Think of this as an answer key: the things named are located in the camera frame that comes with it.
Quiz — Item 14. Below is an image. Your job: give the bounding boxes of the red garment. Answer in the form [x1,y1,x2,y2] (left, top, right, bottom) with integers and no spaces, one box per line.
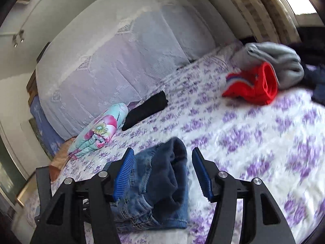
[222,61,279,106]

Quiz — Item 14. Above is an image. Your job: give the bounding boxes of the blue denim pants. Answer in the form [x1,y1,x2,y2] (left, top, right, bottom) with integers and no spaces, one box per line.
[103,136,190,234]

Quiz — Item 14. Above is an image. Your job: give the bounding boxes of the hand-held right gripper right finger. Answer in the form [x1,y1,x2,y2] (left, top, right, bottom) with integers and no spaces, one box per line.
[191,147,297,244]

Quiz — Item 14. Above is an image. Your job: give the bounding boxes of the orange cloth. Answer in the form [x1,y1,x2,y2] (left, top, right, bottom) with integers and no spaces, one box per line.
[49,141,75,181]

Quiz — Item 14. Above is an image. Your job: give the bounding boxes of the dark navy garment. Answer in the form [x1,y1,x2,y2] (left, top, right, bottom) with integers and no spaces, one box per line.
[301,65,325,105]

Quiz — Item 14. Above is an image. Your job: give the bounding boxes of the wooden frame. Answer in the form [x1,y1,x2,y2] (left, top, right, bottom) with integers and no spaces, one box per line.
[15,173,37,208]

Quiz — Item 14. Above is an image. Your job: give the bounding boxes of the white lace bedding cover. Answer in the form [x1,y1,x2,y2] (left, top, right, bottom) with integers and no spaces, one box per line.
[36,4,217,141]

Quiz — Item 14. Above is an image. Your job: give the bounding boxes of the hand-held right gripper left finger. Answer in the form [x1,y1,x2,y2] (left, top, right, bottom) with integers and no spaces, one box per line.
[30,147,135,244]

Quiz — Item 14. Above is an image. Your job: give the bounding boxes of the folded black cloth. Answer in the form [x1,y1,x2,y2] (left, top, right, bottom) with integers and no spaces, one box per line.
[121,90,169,132]

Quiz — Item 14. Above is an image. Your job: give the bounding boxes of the grey garment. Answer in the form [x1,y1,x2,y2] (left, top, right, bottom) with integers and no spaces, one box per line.
[233,41,306,90]

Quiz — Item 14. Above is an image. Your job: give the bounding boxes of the beige patterned curtain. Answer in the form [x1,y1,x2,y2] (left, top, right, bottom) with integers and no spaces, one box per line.
[216,0,303,47]

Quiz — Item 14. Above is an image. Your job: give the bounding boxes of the purple floral bedsheet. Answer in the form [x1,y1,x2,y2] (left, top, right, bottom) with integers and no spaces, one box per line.
[13,41,325,244]

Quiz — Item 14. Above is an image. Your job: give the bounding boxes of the wooden headboard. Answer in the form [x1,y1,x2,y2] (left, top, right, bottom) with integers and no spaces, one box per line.
[25,42,51,102]

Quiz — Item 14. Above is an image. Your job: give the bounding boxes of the blue blanket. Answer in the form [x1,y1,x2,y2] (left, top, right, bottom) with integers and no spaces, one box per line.
[29,95,67,158]

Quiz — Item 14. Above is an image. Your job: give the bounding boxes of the ceiling spot lamp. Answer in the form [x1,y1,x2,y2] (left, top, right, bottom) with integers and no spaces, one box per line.
[12,29,26,48]

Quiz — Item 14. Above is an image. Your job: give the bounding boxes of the folded turquoise floral blanket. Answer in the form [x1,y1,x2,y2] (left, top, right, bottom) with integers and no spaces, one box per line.
[67,103,129,161]

